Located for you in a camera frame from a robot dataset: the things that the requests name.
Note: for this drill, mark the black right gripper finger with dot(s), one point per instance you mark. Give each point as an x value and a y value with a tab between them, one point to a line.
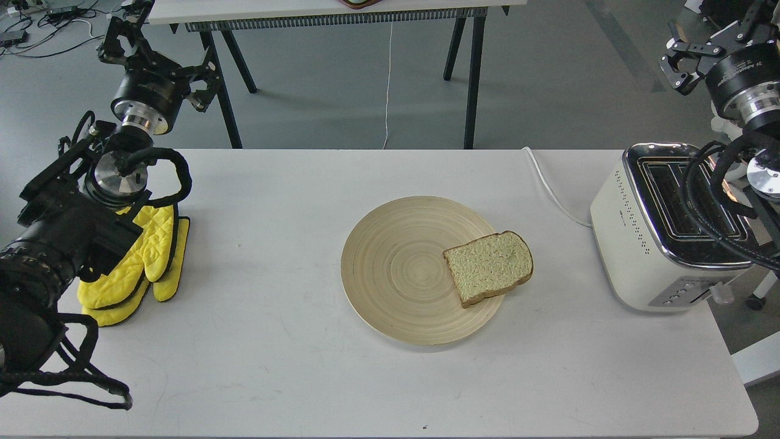
685	64
741	24

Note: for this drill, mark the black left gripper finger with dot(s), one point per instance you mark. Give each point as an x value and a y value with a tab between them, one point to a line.
124	44
199	84

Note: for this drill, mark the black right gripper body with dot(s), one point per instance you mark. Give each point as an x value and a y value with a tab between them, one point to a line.
744	86

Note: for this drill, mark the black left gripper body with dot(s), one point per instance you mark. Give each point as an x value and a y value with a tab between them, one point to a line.
149	100

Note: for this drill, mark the slice of bread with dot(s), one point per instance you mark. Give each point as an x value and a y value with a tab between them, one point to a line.
489	266

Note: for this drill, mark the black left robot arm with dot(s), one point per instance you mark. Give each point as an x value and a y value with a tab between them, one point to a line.
79	218

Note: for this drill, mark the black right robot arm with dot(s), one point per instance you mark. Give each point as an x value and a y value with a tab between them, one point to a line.
757	148

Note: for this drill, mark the cream white toaster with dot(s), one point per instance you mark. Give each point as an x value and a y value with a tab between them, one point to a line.
656	257

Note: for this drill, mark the background white trestle table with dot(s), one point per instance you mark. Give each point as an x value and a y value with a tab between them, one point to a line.
206	17

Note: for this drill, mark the upper yellow oven mitt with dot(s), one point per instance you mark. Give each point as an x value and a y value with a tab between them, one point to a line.
149	258

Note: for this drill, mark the yellow oven mitt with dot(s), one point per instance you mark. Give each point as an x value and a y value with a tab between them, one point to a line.
162	290
149	258

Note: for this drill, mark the brown object on background table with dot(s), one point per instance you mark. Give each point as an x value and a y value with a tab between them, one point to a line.
358	4

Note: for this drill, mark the lower yellow oven mitt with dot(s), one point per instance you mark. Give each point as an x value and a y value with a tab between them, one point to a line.
162	290

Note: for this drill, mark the round wooden plate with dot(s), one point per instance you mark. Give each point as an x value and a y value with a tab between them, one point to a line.
395	275

